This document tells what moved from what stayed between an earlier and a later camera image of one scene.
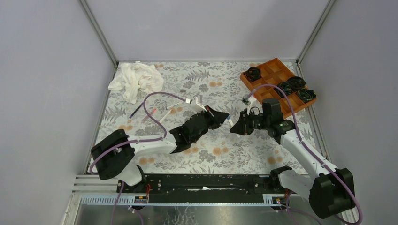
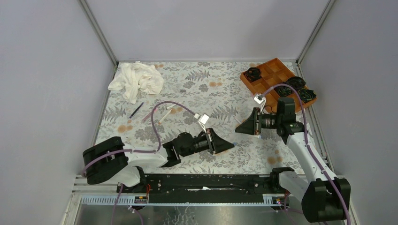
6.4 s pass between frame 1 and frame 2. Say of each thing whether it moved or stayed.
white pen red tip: stayed
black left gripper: moved
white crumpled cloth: stayed
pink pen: stayed
